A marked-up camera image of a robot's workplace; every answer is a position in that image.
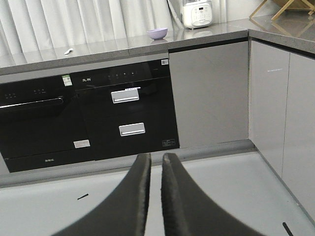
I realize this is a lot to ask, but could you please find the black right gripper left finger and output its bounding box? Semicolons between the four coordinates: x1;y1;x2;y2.
55;153;151;236

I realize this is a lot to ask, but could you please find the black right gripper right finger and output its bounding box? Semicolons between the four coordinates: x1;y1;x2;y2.
161;153;261;236

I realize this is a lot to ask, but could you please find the white plastic spoon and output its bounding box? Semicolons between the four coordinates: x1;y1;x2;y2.
64;48;73;55

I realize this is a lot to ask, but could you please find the purple plastic bowl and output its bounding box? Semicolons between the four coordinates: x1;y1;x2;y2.
147;28;168;40

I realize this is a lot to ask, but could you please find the black disinfection cabinet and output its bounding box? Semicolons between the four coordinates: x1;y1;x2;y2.
70;59;179;160

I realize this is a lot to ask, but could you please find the grey side cabinet door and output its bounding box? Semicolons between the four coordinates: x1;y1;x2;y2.
282;54;315;218

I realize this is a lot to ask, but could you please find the black built-in dishwasher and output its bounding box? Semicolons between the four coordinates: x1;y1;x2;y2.
0;75;94;173

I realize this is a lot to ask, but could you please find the grey corner cabinet door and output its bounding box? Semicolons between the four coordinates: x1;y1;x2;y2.
250;41;290;176

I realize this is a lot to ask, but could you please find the white pleated curtain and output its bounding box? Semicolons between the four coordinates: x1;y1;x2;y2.
0;0;232;62

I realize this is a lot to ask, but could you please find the wooden folding rack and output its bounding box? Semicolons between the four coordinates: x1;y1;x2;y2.
249;0;315;21

